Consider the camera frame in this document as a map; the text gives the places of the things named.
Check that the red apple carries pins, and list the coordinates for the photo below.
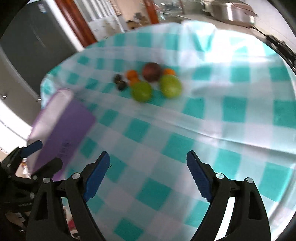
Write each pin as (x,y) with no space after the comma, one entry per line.
(152,72)

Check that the silver rice cooker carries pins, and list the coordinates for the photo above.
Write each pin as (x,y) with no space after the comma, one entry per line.
(231,12)

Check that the dark passion fruit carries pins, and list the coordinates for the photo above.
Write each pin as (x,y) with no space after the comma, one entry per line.
(117,78)
(121,85)

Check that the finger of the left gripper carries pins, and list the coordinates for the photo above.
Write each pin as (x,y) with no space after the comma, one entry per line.
(47,171)
(25,152)

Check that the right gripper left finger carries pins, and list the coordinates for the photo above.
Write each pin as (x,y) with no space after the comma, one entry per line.
(48,221)

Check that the red wooden door frame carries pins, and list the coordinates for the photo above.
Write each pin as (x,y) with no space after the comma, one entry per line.
(76,22)

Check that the green apple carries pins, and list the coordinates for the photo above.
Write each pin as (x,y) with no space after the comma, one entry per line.
(170,86)
(141,91)

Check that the black gas stove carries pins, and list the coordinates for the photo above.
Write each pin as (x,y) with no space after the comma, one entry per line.
(281,48)

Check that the teal white checkered tablecloth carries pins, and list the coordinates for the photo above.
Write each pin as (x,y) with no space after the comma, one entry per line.
(236,111)

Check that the purple storage box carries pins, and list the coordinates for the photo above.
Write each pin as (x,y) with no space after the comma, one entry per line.
(61,126)

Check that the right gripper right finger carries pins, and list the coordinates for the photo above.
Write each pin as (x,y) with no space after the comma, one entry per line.
(249,219)

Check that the orange tangerine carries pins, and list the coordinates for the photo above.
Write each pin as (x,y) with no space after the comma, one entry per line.
(169,71)
(130,74)
(133,81)

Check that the grey refrigerator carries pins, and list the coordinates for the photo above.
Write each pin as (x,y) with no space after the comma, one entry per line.
(33,44)

